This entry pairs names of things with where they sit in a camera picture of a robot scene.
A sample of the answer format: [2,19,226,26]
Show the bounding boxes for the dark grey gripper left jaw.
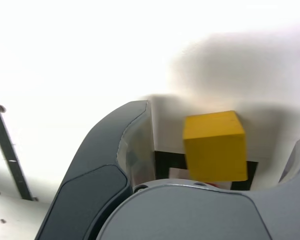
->
[36,99,157,240]

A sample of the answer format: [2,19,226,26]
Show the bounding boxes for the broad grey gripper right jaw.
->
[96,132,300,240]

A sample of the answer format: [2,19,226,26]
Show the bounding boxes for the yellow cube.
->
[182,110,249,182]

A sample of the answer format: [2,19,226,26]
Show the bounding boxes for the black tape square outline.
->
[154,150,260,192]

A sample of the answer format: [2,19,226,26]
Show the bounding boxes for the black tape strip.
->
[0,99,33,201]

